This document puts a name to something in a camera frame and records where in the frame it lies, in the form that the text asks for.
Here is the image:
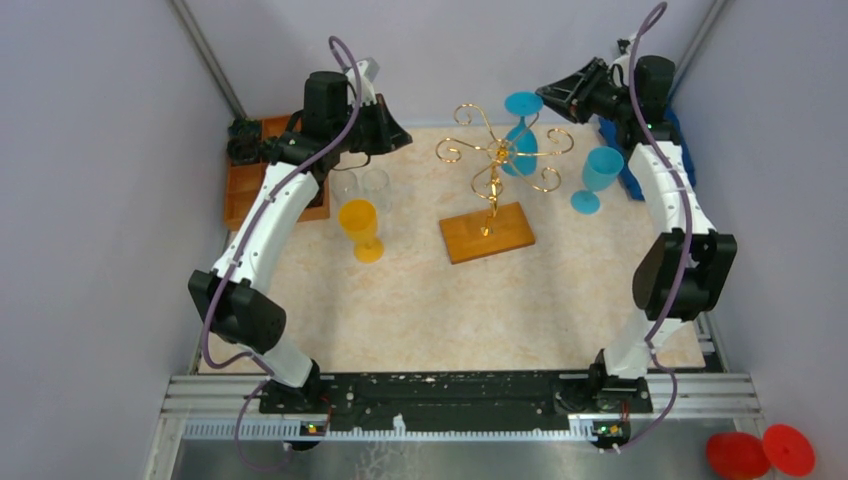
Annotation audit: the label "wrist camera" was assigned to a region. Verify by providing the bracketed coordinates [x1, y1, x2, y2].
[342, 57, 380, 105]
[609, 36, 634, 88]

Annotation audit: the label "gold wire glass rack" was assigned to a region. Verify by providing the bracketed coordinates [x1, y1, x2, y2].
[435, 103, 576, 265]

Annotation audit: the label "blue plastic wine glass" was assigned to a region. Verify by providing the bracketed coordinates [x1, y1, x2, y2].
[570, 146, 624, 215]

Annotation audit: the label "orange compartment tray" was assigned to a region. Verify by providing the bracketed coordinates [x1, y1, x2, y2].
[223, 115, 299, 233]

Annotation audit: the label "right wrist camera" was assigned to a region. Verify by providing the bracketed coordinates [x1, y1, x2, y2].
[609, 36, 634, 88]

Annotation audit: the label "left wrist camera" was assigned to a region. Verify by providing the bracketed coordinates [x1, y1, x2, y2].
[342, 57, 380, 105]

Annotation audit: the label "yellow plastic wine glass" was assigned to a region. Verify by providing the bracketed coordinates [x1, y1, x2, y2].
[338, 199, 384, 264]

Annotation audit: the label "black parts in tray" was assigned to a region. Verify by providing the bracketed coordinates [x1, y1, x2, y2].
[226, 118, 278, 166]

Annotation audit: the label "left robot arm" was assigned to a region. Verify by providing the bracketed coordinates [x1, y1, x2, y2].
[188, 62, 412, 390]

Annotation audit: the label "red plastic wine glass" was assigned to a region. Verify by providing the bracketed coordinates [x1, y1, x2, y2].
[705, 424, 817, 479]

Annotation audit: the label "clear ribbed wine glass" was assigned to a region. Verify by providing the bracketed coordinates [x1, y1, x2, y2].
[330, 170, 363, 209]

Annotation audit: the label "blue cloth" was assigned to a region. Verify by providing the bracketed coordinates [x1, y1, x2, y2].
[599, 106, 697, 201]

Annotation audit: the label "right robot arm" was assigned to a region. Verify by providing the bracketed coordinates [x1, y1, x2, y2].
[535, 55, 738, 409]

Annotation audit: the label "black mounting base rail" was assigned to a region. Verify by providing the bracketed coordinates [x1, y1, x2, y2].
[259, 370, 653, 433]

